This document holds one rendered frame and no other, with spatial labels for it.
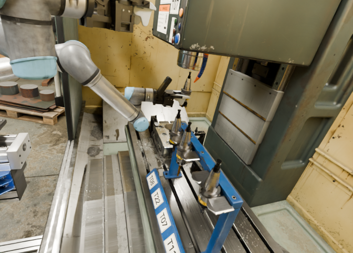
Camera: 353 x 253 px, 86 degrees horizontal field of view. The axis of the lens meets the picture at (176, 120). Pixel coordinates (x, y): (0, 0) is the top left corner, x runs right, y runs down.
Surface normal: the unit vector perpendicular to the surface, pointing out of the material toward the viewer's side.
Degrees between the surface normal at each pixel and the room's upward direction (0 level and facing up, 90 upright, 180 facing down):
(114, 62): 90
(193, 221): 0
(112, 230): 8
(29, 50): 90
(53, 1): 107
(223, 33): 90
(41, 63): 93
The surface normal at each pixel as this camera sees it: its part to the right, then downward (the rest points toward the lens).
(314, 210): -0.93, 0.01
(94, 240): 0.21, -0.80
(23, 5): 0.52, 0.47
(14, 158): 0.30, 0.48
